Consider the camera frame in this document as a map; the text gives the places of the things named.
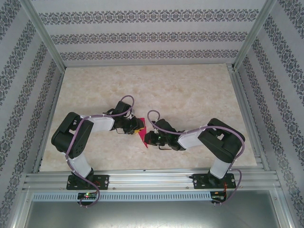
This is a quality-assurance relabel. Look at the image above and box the pink square paper sheet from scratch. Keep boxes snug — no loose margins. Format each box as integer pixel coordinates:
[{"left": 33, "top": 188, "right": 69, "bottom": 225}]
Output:
[{"left": 137, "top": 117, "right": 149, "bottom": 149}]

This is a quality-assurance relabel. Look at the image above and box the grey metal sheet tray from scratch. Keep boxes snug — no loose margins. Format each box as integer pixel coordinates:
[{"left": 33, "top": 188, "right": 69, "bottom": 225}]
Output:
[{"left": 14, "top": 190, "right": 293, "bottom": 228}]

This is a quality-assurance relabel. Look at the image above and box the right small circuit board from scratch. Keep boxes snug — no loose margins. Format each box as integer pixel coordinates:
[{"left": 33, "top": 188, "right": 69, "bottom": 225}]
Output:
[{"left": 211, "top": 191, "right": 228, "bottom": 201}]

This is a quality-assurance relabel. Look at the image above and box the small circuit board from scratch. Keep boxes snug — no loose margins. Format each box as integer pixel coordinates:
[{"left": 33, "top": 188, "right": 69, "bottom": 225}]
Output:
[
  {"left": 77, "top": 192, "right": 98, "bottom": 200},
  {"left": 211, "top": 191, "right": 228, "bottom": 201}
]

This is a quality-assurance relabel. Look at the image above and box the left small circuit board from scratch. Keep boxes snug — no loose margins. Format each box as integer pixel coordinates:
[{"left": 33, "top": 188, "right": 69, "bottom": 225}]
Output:
[{"left": 77, "top": 192, "right": 98, "bottom": 200}]

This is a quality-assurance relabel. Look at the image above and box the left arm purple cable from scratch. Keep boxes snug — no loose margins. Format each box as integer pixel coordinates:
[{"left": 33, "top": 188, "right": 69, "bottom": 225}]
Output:
[{"left": 65, "top": 95, "right": 136, "bottom": 209}]

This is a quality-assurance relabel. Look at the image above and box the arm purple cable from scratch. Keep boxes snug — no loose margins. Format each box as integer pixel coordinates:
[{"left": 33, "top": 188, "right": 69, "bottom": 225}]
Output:
[
  {"left": 147, "top": 109, "right": 245, "bottom": 207},
  {"left": 65, "top": 95, "right": 136, "bottom": 209}
]

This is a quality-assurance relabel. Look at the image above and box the aluminium mounting rail beam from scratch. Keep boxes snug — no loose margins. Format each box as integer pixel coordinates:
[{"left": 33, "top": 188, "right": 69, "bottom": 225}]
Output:
[{"left": 22, "top": 167, "right": 281, "bottom": 190}]

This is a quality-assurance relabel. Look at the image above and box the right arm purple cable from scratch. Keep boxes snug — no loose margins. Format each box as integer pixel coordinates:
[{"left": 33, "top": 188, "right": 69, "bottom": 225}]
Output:
[{"left": 147, "top": 109, "right": 245, "bottom": 207}]

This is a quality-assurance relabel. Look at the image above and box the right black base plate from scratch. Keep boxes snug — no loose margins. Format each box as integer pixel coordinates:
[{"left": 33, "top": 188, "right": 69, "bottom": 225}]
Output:
[{"left": 192, "top": 172, "right": 237, "bottom": 190}]

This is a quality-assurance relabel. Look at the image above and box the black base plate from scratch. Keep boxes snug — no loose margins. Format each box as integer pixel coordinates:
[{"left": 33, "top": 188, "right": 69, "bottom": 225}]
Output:
[
  {"left": 66, "top": 174, "right": 110, "bottom": 190},
  {"left": 192, "top": 172, "right": 237, "bottom": 190}
]

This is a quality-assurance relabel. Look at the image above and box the slotted grey cable duct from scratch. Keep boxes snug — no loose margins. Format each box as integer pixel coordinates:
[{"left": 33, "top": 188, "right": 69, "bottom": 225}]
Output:
[{"left": 32, "top": 191, "right": 212, "bottom": 202}]

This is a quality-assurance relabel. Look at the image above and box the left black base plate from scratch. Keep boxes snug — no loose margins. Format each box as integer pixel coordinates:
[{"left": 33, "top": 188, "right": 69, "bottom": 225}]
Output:
[{"left": 66, "top": 174, "right": 110, "bottom": 190}]

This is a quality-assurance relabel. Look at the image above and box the left aluminium side rail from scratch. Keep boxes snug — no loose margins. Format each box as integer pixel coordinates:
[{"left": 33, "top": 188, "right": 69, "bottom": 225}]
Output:
[{"left": 32, "top": 67, "right": 66, "bottom": 174}]

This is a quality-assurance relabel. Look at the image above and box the aluminium side rail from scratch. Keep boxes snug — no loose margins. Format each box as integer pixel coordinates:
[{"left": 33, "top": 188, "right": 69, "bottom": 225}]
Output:
[
  {"left": 227, "top": 63, "right": 270, "bottom": 171},
  {"left": 32, "top": 67, "right": 66, "bottom": 174}
]

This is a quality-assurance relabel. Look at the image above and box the right aluminium side rail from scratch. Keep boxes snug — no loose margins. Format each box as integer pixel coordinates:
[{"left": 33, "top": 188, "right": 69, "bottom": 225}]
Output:
[{"left": 227, "top": 63, "right": 270, "bottom": 171}]

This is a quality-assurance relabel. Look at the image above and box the left aluminium frame post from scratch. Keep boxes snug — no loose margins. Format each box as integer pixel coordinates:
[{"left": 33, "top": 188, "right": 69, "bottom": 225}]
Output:
[{"left": 19, "top": 0, "right": 67, "bottom": 69}]

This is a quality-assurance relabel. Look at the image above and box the aluminium frame post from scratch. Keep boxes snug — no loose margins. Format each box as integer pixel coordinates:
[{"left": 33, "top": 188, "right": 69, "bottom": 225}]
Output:
[
  {"left": 232, "top": 0, "right": 278, "bottom": 71},
  {"left": 19, "top": 0, "right": 67, "bottom": 69}
]

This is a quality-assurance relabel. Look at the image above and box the right aluminium frame post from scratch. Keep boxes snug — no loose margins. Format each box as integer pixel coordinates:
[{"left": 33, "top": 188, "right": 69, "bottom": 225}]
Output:
[{"left": 232, "top": 0, "right": 278, "bottom": 71}]

